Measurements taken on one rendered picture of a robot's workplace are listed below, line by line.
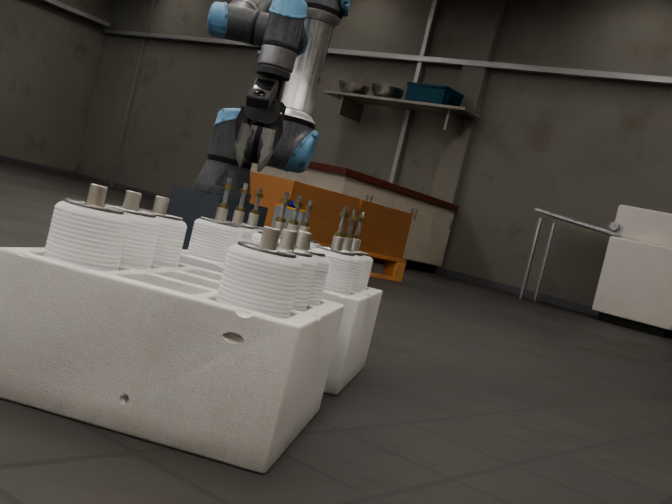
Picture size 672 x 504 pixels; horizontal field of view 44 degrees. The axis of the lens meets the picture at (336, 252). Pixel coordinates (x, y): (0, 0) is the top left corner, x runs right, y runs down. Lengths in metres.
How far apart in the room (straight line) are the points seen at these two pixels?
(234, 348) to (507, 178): 8.26
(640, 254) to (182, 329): 6.87
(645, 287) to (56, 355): 6.88
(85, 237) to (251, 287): 0.22
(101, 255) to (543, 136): 8.19
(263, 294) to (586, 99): 8.14
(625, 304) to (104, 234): 6.85
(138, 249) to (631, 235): 6.88
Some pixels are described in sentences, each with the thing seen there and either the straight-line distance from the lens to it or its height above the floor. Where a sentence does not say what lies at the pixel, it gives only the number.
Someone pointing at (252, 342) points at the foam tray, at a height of 0.15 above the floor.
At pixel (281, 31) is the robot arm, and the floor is 0.66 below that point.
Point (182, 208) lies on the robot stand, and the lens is 2.14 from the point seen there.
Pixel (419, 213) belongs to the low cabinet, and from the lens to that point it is 8.58.
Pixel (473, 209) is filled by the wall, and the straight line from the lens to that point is 9.27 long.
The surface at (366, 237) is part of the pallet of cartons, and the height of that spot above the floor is 0.25.
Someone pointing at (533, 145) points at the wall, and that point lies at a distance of 9.12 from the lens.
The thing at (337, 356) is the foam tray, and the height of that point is 0.07.
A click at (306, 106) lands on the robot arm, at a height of 0.57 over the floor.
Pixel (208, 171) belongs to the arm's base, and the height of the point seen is 0.35.
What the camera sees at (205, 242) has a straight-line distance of 1.59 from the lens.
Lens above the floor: 0.31
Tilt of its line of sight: 2 degrees down
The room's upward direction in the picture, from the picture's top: 14 degrees clockwise
